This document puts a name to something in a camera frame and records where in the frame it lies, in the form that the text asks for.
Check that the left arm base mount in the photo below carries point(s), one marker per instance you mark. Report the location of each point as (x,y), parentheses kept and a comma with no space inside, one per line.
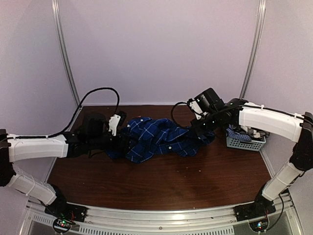
(66,210)

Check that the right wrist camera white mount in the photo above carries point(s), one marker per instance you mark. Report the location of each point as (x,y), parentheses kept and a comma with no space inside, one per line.
(194,107)

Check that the aluminium frame post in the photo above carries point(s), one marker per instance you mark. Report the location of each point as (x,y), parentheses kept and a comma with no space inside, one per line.
(63,50)
(260,20)

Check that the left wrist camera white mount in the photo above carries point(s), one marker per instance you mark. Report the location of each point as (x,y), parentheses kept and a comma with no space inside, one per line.
(115,121)

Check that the left aluminium frame post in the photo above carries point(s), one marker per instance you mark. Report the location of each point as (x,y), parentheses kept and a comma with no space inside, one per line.
(63,50)

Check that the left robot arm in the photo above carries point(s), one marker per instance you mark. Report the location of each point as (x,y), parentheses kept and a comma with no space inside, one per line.
(95,133)

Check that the green circuit board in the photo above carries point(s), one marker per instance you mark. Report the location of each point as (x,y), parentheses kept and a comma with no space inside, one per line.
(259,226)
(61,225)

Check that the left green circuit board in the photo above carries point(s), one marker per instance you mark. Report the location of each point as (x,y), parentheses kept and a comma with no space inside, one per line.
(61,225)

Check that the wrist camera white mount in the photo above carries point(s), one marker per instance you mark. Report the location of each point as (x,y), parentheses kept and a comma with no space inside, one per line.
(194,107)
(115,121)

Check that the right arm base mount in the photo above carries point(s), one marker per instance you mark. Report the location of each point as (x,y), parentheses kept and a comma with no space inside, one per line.
(258,208)

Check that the right green circuit board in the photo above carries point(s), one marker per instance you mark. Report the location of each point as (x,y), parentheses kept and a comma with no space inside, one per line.
(259,226)

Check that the right aluminium frame post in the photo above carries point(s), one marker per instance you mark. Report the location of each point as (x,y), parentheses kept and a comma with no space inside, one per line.
(260,20)

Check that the front aluminium rail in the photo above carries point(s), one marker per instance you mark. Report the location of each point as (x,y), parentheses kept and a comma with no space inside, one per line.
(212,221)

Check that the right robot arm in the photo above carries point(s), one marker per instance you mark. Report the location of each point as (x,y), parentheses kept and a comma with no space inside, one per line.
(211,112)

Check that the light blue plastic basket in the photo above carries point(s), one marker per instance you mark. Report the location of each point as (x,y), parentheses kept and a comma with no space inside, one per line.
(253,145)

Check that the small blue gingham shirt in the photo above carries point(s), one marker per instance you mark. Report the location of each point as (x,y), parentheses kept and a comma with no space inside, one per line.
(244,137)

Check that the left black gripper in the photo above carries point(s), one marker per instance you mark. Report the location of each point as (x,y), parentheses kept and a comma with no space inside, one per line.
(124,148)

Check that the blue plaid long sleeve shirt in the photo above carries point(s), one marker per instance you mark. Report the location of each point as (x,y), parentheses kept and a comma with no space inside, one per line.
(147,137)

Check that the black white checked shirt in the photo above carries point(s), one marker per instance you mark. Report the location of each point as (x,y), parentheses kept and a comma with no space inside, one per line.
(252,132)

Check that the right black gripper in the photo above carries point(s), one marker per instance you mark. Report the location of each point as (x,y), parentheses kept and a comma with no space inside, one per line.
(198,129)

